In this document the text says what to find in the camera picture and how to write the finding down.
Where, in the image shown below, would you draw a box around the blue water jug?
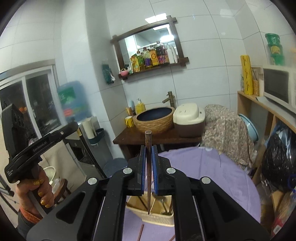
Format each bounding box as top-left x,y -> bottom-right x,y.
57,81 -> 92,123

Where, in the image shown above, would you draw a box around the yellow mug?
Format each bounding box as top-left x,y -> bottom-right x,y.
125,116 -> 134,128

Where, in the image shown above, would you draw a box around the dark wooden sink cabinet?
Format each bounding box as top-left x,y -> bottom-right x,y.
113,126 -> 202,160

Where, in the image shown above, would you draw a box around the left hand yellow nails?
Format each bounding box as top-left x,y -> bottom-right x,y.
16,166 -> 54,218

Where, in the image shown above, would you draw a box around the light blue plastic basin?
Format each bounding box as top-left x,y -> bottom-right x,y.
238,114 -> 259,142

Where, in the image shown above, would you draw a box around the beige perforated utensil holder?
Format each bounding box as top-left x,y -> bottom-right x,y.
126,191 -> 175,227

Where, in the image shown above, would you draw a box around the woven basket sink basin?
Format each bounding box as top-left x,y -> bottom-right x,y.
133,107 -> 175,134

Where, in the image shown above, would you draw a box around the white microwave oven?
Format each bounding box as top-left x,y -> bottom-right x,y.
263,65 -> 295,113

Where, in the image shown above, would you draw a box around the floral patterned cloth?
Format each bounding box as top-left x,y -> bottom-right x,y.
201,104 -> 254,169

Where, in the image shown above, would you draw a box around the purple floral tablecloth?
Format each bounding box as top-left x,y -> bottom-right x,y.
108,147 -> 269,240

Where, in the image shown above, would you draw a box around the bamboo style faucet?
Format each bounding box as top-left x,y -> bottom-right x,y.
162,91 -> 176,108

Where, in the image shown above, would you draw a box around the brown wooden chopstick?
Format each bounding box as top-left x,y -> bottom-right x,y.
137,223 -> 144,241

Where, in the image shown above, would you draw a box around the light wooden shelf unit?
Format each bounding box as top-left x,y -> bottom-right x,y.
237,91 -> 295,185

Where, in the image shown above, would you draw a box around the paper cup stack holder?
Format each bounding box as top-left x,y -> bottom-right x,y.
82,118 -> 105,146

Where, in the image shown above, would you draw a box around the black trash bag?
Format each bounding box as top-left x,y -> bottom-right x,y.
261,121 -> 295,192

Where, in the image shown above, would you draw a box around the grey water dispenser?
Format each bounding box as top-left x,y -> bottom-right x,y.
64,117 -> 112,179

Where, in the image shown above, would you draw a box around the rice cooker white brown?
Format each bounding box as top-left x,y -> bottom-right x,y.
173,103 -> 205,138

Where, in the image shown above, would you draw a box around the wood framed wall mirror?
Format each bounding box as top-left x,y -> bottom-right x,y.
110,15 -> 186,70

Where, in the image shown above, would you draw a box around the sliding glass window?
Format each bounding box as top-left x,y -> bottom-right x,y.
1,65 -> 66,140

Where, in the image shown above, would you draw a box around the yellow soap dispenser bottle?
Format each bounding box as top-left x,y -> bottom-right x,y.
135,98 -> 146,114

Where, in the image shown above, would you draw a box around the reddish brown chopstick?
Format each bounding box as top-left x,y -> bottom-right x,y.
144,130 -> 152,214

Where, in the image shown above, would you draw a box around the dark wooden wall shelf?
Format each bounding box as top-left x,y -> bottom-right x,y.
118,57 -> 189,80

